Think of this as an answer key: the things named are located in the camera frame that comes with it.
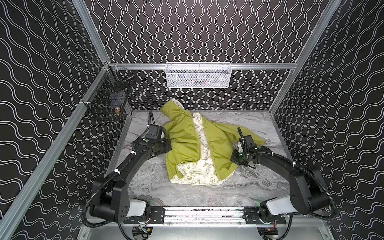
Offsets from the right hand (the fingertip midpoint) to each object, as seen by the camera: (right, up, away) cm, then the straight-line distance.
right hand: (232, 159), depth 90 cm
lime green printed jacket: (-18, +4, +6) cm, 19 cm away
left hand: (-34, +8, -5) cm, 36 cm away
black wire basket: (-77, +35, +4) cm, 85 cm away
